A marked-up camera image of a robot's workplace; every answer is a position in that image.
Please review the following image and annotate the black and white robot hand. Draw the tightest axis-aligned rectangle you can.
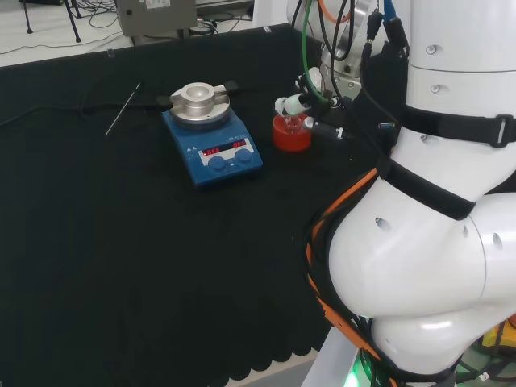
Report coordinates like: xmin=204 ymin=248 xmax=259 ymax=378
xmin=275 ymin=67 xmax=355 ymax=142

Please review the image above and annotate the red flask support ring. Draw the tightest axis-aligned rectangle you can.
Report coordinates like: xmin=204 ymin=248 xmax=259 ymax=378
xmin=272 ymin=112 xmax=314 ymax=153

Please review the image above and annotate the black bench cloth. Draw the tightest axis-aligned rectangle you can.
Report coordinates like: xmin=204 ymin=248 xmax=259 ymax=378
xmin=0 ymin=23 xmax=404 ymax=387

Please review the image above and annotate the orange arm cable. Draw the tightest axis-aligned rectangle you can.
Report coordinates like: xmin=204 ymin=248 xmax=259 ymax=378
xmin=304 ymin=0 xmax=394 ymax=387

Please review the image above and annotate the heater with blue base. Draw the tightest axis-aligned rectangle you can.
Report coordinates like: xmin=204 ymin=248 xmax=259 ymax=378
xmin=156 ymin=80 xmax=265 ymax=190

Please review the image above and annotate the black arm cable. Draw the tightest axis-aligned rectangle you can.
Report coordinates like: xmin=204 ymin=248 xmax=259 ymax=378
xmin=289 ymin=0 xmax=408 ymax=158

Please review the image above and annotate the clear glass round-bottom flask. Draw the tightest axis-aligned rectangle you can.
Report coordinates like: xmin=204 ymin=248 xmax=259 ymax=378
xmin=281 ymin=114 xmax=307 ymax=135

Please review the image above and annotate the thin metal probe rod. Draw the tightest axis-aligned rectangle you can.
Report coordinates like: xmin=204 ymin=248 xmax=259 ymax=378
xmin=105 ymin=81 xmax=144 ymax=137

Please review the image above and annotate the black coiled cable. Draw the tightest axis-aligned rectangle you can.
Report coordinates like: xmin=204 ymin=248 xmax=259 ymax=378
xmin=187 ymin=11 xmax=235 ymax=37

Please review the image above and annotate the black tripod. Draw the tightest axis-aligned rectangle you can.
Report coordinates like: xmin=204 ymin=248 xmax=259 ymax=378
xmin=19 ymin=0 xmax=82 ymax=44

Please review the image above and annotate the black heater cable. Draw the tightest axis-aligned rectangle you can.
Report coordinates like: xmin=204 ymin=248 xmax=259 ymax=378
xmin=0 ymin=76 xmax=170 ymax=127

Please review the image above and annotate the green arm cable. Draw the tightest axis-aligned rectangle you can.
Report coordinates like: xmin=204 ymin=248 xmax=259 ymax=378
xmin=302 ymin=0 xmax=343 ymax=106

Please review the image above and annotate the grey metal box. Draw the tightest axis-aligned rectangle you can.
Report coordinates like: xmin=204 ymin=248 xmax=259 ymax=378
xmin=115 ymin=0 xmax=198 ymax=38

